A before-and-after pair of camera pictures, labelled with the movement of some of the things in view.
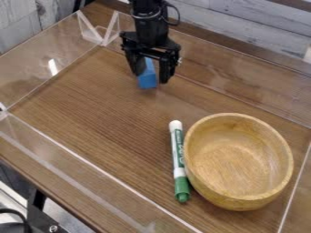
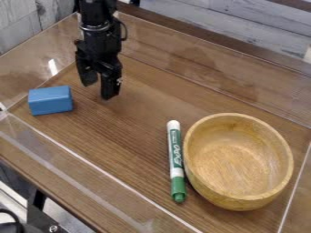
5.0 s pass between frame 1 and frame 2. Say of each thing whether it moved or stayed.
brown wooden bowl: stayed
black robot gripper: moved
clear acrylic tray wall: stayed
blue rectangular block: moved
